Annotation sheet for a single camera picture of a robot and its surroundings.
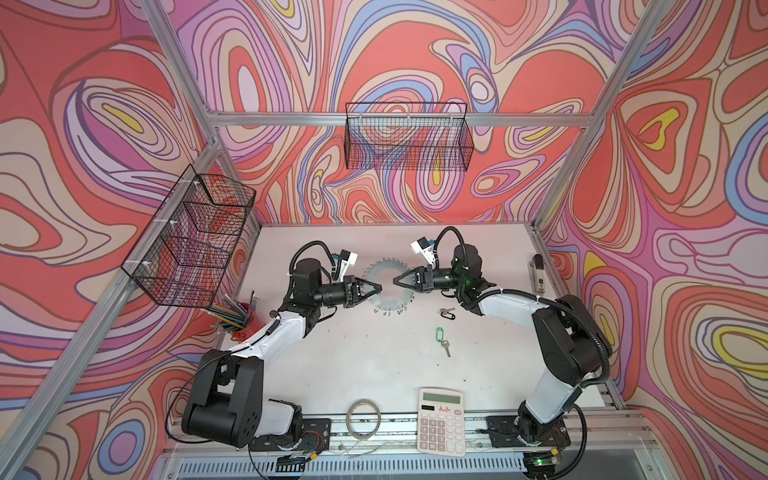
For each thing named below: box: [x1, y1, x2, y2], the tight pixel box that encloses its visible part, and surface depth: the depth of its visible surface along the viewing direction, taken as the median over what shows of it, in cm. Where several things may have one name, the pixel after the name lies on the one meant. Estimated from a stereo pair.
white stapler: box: [530, 254, 546, 295], surface depth 103 cm
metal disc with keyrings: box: [362, 257, 415, 315], surface depth 78 cm
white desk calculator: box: [417, 388, 466, 458], surface depth 75 cm
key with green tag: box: [436, 327, 451, 358], surface depth 92 cm
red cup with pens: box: [200, 290, 265, 343], surface depth 84 cm
